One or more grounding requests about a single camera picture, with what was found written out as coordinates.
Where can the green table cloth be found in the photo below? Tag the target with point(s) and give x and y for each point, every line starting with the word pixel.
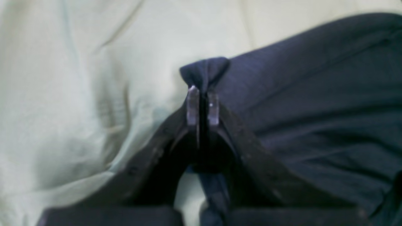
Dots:
pixel 85 83

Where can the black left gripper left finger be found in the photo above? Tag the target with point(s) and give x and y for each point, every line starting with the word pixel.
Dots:
pixel 143 192

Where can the dark navy long-sleeve shirt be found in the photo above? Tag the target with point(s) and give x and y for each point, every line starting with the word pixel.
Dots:
pixel 327 103

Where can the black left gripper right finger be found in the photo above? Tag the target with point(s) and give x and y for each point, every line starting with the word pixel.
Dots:
pixel 248 186

